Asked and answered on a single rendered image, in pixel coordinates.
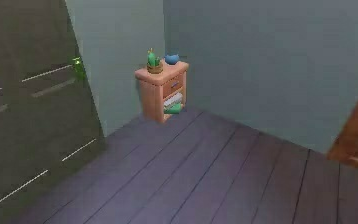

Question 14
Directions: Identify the white book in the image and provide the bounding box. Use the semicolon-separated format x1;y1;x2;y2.
163;92;184;108

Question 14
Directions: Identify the green cactus in brown pot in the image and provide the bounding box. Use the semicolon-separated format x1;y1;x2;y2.
146;48;164;75

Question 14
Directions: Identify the pink wooden nightstand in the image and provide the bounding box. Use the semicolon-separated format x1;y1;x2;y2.
134;60;190;125

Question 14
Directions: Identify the dark grey-brown wardrobe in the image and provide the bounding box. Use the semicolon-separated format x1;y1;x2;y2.
0;0;107;224

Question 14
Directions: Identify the blue bowl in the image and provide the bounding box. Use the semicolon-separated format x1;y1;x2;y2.
164;53;181;66

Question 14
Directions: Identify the green book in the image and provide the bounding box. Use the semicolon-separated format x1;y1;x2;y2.
163;102;184;115

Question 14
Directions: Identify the brown wooden furniture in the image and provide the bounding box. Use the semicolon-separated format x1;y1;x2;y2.
326;82;358;173

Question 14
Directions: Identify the green plant leaf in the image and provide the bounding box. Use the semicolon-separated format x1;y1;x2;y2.
71;55;87;81

